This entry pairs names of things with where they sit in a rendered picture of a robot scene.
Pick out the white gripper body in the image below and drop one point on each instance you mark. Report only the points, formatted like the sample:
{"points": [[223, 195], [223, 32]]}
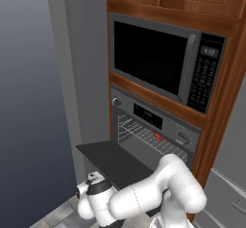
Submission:
{"points": [[83, 190]]}

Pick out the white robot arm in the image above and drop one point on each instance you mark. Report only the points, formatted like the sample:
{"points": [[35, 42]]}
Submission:
{"points": [[179, 187]]}

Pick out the dark oven door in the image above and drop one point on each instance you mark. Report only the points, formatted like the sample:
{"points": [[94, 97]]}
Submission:
{"points": [[118, 163]]}

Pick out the red fish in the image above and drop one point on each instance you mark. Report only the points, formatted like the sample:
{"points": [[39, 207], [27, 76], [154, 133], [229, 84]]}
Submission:
{"points": [[157, 136]]}

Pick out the round grey oven knob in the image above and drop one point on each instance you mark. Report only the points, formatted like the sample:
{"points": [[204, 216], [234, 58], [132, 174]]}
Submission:
{"points": [[183, 138], [116, 102]]}

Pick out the grey built-in oven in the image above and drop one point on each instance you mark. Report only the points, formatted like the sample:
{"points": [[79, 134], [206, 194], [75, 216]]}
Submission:
{"points": [[160, 116]]}

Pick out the black microwave door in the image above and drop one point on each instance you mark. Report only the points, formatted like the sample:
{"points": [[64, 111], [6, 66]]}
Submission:
{"points": [[147, 57]]}

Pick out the black microwave oven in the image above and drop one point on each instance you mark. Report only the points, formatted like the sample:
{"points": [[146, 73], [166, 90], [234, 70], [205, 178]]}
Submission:
{"points": [[209, 74]]}

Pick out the grey fridge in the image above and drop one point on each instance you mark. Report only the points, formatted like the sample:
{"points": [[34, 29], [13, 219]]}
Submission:
{"points": [[229, 174]]}

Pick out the tall wooden cabinet housing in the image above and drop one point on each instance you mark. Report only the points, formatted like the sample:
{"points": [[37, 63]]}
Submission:
{"points": [[224, 110]]}

